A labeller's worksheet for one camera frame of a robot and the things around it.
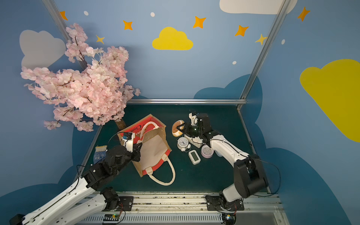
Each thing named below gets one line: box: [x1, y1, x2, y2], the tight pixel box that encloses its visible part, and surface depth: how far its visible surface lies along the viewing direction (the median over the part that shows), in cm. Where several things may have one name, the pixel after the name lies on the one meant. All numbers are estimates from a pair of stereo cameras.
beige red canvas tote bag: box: [117, 113, 176, 187], surface depth 86 cm
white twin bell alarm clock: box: [175, 136, 192, 153], surface depth 95 cm
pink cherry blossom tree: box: [20, 22, 141, 132], surface depth 63 cm
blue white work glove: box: [93, 145, 108, 165], surface depth 94 cm
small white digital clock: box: [188, 149, 202, 165], surface depth 92 cm
